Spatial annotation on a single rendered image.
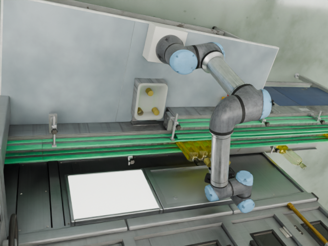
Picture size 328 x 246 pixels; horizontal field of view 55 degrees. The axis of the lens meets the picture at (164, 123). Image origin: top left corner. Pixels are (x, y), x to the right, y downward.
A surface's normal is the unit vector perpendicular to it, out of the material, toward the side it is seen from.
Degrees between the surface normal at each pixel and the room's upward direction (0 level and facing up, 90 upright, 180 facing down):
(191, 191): 90
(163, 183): 90
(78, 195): 90
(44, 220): 90
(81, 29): 0
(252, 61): 0
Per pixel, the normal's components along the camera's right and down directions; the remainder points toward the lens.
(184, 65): 0.20, 0.51
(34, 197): 0.15, -0.88
